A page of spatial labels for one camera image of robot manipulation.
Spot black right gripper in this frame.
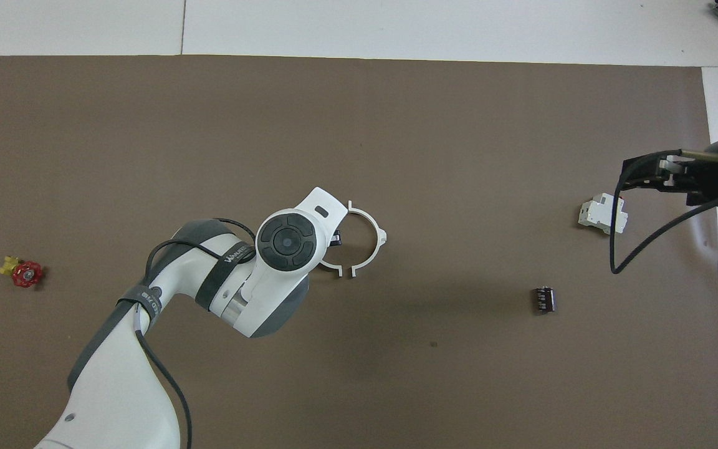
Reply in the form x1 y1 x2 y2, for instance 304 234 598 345
621 145 718 208

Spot white circuit breaker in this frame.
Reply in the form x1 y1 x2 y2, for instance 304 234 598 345
577 193 629 236

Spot brown table mat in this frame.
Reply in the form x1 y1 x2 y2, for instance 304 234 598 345
0 55 718 449

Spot small dark connector block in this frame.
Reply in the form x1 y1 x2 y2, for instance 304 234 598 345
532 285 557 314

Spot red yellow valve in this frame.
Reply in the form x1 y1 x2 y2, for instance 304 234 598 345
0 254 44 289

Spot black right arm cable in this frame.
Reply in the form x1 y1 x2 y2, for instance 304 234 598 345
610 148 718 276

